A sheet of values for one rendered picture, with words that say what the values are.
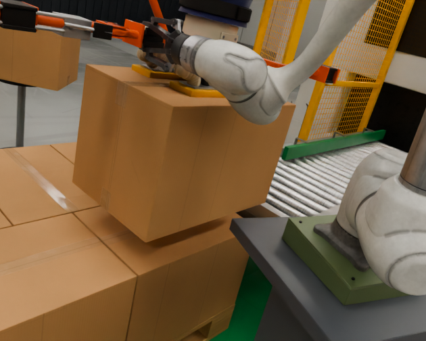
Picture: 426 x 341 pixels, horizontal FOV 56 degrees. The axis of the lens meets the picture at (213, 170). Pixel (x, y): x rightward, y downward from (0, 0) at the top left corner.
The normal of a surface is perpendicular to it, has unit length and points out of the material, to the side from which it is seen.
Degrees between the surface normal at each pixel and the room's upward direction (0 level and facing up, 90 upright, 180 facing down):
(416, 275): 101
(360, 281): 4
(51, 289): 0
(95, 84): 89
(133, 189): 89
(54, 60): 90
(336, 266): 4
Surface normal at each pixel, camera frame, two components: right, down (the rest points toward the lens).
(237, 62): -0.33, -0.21
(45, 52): 0.01, 0.39
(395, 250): -0.74, -0.17
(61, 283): 0.22, -0.90
